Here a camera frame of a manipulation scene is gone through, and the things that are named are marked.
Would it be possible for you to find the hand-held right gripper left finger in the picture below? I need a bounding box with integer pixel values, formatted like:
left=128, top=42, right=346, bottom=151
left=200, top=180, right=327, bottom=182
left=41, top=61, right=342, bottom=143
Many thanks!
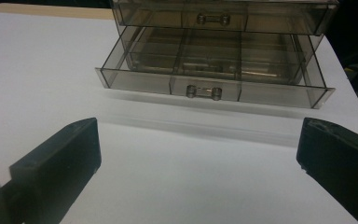
left=0, top=117, right=103, bottom=224

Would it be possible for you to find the smoky clear plastic drawer cabinet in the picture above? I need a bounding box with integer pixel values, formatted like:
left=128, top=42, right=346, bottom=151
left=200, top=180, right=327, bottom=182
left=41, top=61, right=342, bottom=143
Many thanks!
left=109, top=0, right=340, bottom=87

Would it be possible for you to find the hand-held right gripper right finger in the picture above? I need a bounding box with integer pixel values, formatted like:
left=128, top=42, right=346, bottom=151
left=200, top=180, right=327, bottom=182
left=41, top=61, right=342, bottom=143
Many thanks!
left=296, top=117, right=358, bottom=224

